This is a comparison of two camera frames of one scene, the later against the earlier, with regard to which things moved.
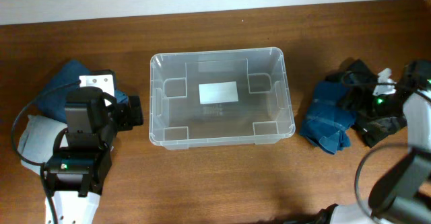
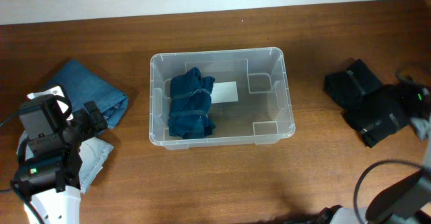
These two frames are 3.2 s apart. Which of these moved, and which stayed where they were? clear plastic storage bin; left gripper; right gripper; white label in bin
Moved: left gripper; right gripper
Stayed: white label in bin; clear plastic storage bin
